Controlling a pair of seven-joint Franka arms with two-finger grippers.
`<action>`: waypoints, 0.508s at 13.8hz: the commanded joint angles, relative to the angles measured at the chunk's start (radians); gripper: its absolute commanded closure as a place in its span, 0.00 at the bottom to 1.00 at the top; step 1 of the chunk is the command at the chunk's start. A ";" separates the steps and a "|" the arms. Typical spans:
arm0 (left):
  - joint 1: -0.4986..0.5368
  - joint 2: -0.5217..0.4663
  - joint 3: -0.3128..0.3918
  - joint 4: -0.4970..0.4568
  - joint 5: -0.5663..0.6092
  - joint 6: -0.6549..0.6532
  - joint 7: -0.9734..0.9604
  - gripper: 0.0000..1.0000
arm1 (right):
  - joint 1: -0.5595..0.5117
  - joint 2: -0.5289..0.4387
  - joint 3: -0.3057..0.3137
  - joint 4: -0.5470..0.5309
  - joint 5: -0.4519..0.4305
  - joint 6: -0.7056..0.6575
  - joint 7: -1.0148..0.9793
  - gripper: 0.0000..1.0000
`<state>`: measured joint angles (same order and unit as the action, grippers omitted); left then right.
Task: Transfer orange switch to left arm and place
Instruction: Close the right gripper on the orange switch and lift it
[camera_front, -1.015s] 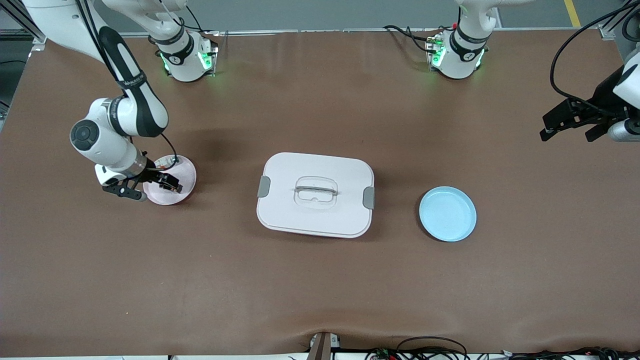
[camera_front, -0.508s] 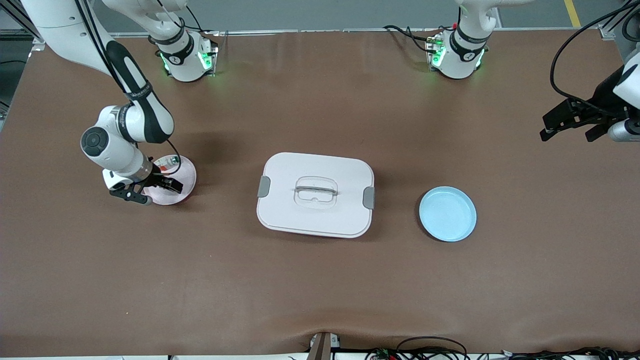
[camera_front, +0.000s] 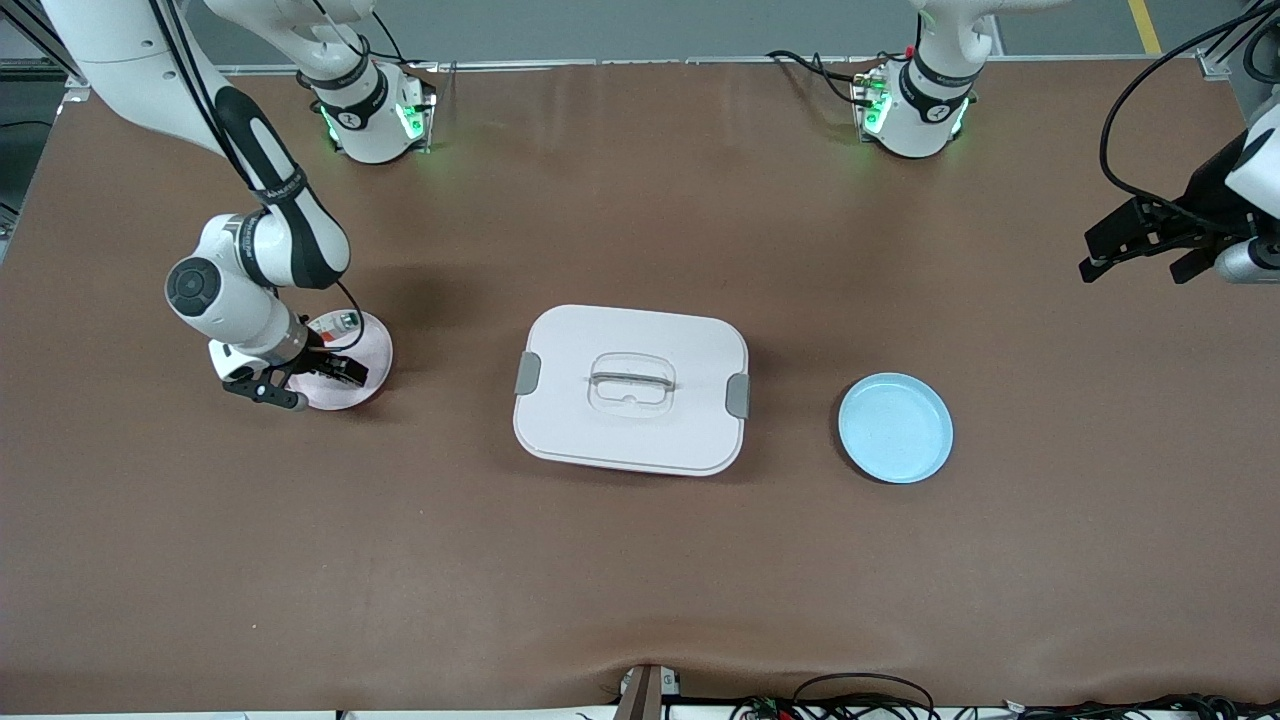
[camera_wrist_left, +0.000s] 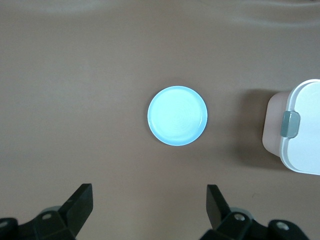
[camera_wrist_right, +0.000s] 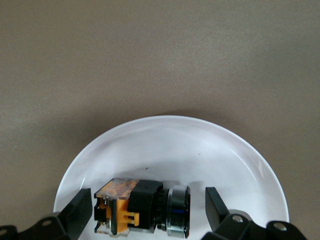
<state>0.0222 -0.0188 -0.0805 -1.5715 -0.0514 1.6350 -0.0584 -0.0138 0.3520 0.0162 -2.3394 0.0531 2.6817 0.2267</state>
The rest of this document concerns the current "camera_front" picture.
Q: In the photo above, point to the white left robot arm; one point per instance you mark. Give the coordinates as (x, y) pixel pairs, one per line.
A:
(915, 120)

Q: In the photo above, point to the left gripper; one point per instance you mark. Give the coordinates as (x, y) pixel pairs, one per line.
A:
(1206, 191)

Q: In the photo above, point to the light blue round plate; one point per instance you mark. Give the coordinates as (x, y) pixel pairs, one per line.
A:
(895, 430)

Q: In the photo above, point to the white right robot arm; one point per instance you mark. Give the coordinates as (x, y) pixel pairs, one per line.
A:
(130, 60)

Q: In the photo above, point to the silver table edge rail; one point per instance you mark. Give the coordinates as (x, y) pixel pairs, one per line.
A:
(640, 63)

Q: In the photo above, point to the grey camera mounting pole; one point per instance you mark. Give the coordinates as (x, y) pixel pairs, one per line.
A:
(645, 695)

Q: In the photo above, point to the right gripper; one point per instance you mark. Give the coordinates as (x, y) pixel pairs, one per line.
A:
(318, 361)

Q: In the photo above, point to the aluminium frame corner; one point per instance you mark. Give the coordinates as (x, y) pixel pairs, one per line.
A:
(1213, 62)
(20, 66)

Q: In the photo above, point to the pink round plate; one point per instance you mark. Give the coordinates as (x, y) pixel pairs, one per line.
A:
(375, 348)

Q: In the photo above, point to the white lidded storage box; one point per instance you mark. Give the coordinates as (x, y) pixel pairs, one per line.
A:
(630, 440)

